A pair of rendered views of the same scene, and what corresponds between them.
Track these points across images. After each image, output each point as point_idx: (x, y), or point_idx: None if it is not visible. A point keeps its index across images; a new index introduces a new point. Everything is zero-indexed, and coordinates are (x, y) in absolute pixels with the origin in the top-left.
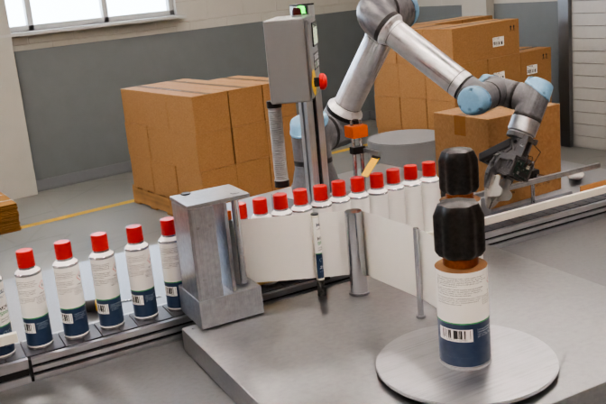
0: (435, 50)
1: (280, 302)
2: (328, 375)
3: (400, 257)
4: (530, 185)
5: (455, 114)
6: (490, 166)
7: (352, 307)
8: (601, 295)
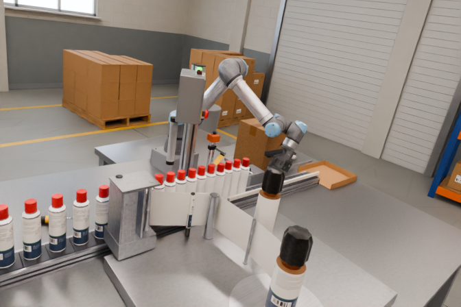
0: (257, 99)
1: (164, 238)
2: None
3: (239, 228)
4: None
5: (252, 125)
6: (271, 161)
7: (205, 248)
8: (331, 255)
